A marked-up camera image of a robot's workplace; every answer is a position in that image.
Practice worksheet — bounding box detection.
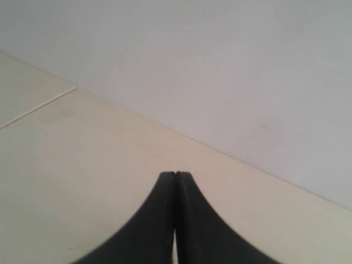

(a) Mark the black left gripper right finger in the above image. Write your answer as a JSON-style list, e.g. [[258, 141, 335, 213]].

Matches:
[[174, 172, 277, 264]]

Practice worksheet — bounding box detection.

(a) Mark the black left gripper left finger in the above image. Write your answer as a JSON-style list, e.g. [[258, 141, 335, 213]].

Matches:
[[75, 172, 176, 264]]

